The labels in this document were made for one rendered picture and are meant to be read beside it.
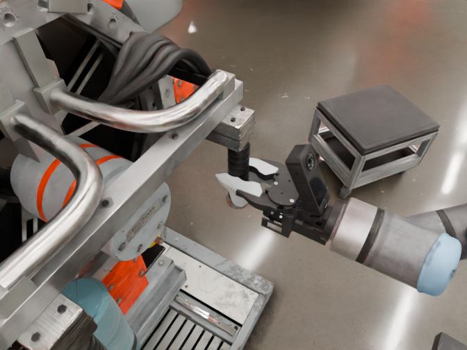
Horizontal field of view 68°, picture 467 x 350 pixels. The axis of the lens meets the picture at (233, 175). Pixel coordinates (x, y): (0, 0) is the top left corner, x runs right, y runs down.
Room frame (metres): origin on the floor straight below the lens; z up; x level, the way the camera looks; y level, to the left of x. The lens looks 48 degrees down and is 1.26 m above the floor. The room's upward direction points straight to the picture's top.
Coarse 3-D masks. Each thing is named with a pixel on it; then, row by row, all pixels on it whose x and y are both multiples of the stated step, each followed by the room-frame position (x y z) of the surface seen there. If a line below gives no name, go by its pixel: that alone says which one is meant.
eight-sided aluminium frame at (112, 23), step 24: (0, 0) 0.38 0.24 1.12; (24, 0) 0.40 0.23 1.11; (48, 0) 0.42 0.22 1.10; (72, 0) 0.44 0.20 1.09; (96, 0) 0.48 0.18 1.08; (0, 24) 0.36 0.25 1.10; (24, 24) 0.39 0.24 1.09; (96, 24) 0.47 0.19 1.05; (120, 24) 0.51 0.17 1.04; (120, 48) 0.55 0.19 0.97; (144, 96) 0.58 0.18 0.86; (168, 96) 0.57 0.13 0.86; (96, 264) 0.33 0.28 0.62
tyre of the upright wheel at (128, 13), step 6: (126, 6) 0.64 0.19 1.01; (126, 12) 0.63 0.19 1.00; (132, 12) 0.64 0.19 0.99; (132, 18) 0.64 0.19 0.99; (138, 24) 0.65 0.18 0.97; (138, 96) 0.62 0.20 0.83; (144, 138) 0.60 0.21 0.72; (138, 144) 0.59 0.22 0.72; (144, 144) 0.60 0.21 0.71; (138, 150) 0.58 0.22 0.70; (138, 156) 0.57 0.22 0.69
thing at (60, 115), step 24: (48, 24) 0.64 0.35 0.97; (72, 24) 0.56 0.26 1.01; (48, 48) 0.71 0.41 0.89; (72, 48) 0.66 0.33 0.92; (96, 48) 0.58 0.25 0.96; (72, 72) 0.53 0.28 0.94; (96, 72) 0.65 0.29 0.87; (72, 120) 0.67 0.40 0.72; (96, 144) 0.61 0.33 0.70; (120, 144) 0.58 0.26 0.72; (0, 168) 0.40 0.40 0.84; (0, 192) 0.36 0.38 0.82; (0, 216) 0.45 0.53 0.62; (24, 216) 0.36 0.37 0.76; (0, 240) 0.38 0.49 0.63; (24, 240) 0.33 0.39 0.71
